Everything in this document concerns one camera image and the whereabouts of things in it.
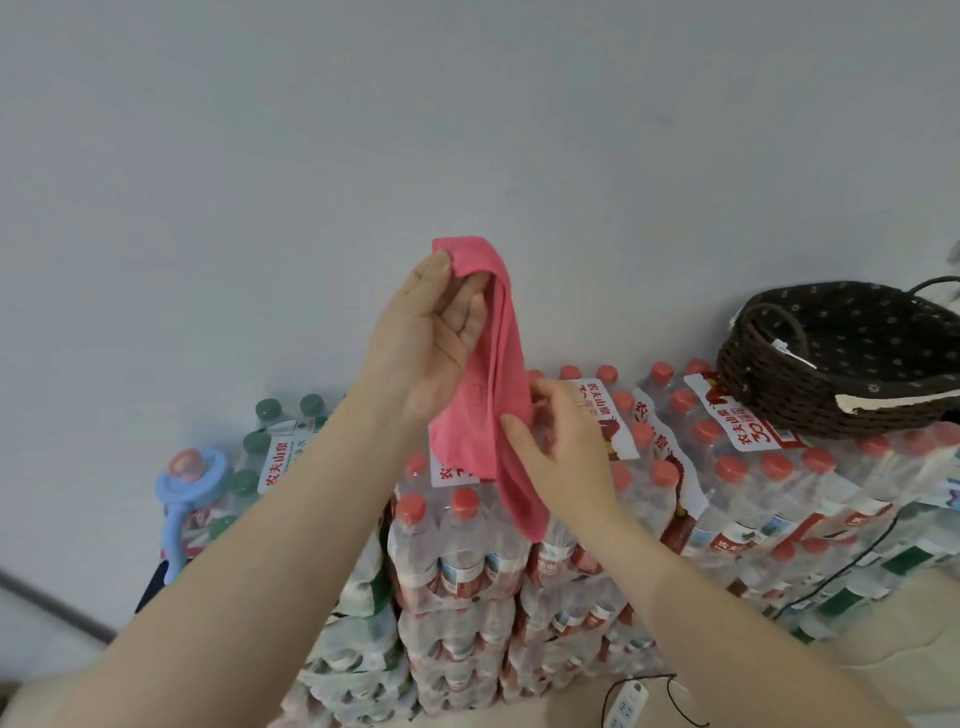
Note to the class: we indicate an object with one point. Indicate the blue lidded water jug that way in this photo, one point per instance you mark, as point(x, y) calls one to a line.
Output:
point(184, 480)

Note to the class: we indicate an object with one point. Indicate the person's left hand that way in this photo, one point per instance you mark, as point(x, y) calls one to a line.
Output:
point(420, 352)

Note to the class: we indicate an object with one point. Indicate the person's left forearm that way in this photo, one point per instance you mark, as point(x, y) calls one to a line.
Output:
point(262, 585)

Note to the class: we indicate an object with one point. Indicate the person's right hand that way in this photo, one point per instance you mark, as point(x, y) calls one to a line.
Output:
point(574, 465)

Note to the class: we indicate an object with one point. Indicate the white power strip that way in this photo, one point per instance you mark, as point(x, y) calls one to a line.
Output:
point(626, 709)

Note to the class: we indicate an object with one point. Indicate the pink towel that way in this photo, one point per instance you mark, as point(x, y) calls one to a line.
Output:
point(510, 360)

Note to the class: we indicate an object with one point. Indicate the brown woven basket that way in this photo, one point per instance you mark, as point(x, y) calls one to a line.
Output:
point(787, 397)

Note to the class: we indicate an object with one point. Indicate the person's right forearm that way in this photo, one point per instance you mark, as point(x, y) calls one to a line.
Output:
point(712, 622)

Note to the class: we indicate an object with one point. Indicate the stack of bottled water packs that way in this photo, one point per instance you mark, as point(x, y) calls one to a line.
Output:
point(465, 570)

